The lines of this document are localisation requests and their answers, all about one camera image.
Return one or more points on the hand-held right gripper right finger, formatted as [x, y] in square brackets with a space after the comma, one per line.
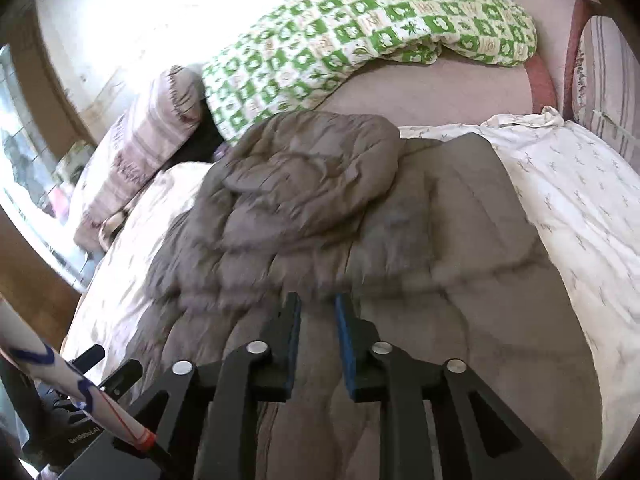
[345, 342]

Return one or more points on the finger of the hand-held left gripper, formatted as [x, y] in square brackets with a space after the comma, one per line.
[90, 356]
[122, 377]

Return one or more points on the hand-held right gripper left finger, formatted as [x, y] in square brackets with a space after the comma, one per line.
[285, 332]

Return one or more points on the grey quilted puffer jacket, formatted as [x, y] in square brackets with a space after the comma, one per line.
[350, 220]

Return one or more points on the striped floral pillow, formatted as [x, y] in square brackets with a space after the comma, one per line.
[145, 150]

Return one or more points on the white leaf-print duvet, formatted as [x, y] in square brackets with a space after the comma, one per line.
[575, 195]

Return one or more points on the pink bed sheet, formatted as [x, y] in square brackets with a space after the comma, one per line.
[450, 90]

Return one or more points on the green checked quilt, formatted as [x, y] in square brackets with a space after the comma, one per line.
[350, 35]

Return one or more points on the striped floral zippered cushion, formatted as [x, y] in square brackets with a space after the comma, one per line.
[607, 80]

